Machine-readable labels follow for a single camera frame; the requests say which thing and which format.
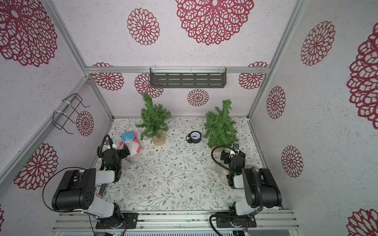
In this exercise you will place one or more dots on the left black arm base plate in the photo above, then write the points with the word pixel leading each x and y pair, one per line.
pixel 120 221

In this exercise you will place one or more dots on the clear string light battery box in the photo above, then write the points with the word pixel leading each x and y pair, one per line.
pixel 127 164

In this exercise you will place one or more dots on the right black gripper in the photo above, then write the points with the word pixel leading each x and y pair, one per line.
pixel 227 156

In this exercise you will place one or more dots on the small black alarm clock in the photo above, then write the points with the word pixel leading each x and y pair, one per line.
pixel 194 137

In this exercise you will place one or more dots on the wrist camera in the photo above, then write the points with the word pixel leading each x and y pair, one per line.
pixel 110 144
pixel 236 148

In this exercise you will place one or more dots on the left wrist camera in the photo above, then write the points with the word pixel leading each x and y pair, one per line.
pixel 110 144

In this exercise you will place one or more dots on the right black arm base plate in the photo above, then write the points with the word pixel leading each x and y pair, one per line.
pixel 224 220

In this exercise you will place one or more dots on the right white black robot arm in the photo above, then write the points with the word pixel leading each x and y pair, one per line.
pixel 260 188

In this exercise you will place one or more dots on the grey wall shelf rack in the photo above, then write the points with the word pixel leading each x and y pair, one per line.
pixel 188 78

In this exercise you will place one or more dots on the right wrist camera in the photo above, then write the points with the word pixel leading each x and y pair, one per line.
pixel 236 148

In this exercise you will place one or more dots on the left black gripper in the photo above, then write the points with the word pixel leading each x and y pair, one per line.
pixel 122 152

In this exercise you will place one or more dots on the aluminium mounting rail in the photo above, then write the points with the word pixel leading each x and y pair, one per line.
pixel 179 221

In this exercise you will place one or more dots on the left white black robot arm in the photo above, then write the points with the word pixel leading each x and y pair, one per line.
pixel 76 191

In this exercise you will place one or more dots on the pink white plush toy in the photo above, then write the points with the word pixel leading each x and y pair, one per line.
pixel 130 143

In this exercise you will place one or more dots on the small green christmas tree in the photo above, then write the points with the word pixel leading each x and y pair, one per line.
pixel 154 121
pixel 219 126

